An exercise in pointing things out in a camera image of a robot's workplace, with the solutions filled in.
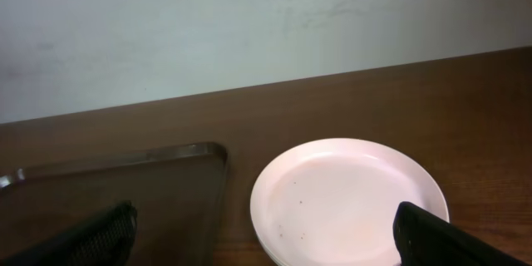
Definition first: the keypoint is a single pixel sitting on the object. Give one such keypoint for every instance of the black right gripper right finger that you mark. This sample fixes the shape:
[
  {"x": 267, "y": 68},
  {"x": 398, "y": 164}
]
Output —
[{"x": 423, "y": 239}]

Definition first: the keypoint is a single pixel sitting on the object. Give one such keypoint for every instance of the white plate top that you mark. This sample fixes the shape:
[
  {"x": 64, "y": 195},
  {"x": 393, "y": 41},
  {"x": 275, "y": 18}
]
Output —
[{"x": 333, "y": 202}]

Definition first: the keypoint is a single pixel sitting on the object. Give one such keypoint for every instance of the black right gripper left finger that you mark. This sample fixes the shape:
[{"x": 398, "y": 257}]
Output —
[{"x": 104, "y": 239}]

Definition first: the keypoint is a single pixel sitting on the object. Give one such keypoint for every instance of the brown serving tray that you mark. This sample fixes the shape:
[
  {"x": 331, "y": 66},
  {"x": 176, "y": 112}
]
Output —
[{"x": 177, "y": 192}]

